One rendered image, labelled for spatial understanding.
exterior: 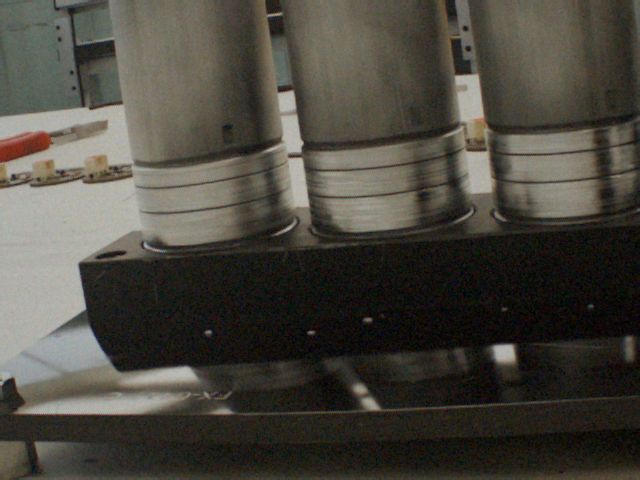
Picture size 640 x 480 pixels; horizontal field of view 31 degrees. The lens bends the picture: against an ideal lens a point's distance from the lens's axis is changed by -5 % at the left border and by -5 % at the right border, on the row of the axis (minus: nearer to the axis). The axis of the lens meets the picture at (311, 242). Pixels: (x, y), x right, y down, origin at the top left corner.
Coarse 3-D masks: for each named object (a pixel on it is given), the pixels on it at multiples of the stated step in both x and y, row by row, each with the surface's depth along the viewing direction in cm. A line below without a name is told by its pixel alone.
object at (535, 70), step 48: (480, 0) 16; (528, 0) 16; (576, 0) 16; (624, 0) 16; (480, 48) 17; (528, 48) 16; (576, 48) 16; (624, 48) 16; (528, 96) 16; (576, 96) 16; (624, 96) 16; (528, 144) 16; (576, 144) 16; (624, 144) 16; (528, 192) 16; (576, 192) 16; (624, 192) 16
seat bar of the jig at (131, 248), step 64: (128, 256) 18; (192, 256) 18; (256, 256) 17; (320, 256) 17; (384, 256) 17; (448, 256) 17; (512, 256) 16; (576, 256) 16; (128, 320) 18; (192, 320) 18
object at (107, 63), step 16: (448, 0) 266; (64, 16) 338; (272, 16) 295; (448, 16) 271; (272, 32) 301; (80, 48) 335; (96, 48) 332; (112, 48) 328; (272, 48) 302; (80, 64) 341; (96, 64) 338; (112, 64) 335; (80, 96) 344; (96, 96) 345
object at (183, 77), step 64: (128, 0) 17; (192, 0) 17; (256, 0) 18; (128, 64) 18; (192, 64) 17; (256, 64) 18; (128, 128) 18; (192, 128) 17; (256, 128) 18; (192, 192) 18; (256, 192) 18
